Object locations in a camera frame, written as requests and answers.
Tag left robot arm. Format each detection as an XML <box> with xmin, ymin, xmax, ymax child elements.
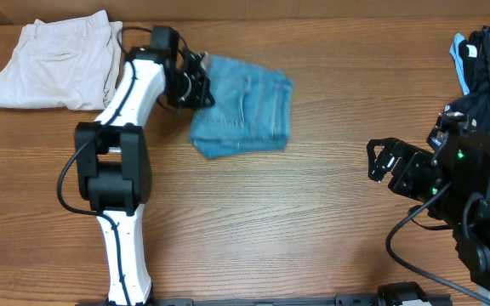
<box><xmin>56</xmin><ymin>25</ymin><xmax>215</xmax><ymax>305</ymax></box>

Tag blue denim jeans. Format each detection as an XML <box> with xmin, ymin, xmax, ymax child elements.
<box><xmin>190</xmin><ymin>55</ymin><xmax>294</xmax><ymax>158</ymax></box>

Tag folded beige trousers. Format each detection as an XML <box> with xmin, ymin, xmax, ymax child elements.
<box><xmin>0</xmin><ymin>10</ymin><xmax>123</xmax><ymax>111</ymax></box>

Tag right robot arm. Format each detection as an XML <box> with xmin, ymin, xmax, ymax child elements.
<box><xmin>367</xmin><ymin>130</ymin><xmax>490</xmax><ymax>305</ymax></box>

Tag black left camera cable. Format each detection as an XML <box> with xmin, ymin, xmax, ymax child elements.
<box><xmin>56</xmin><ymin>25</ymin><xmax>152</xmax><ymax>306</ymax></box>

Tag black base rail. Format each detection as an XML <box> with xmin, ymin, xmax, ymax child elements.
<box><xmin>74</xmin><ymin>280</ymin><xmax>454</xmax><ymax>306</ymax></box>

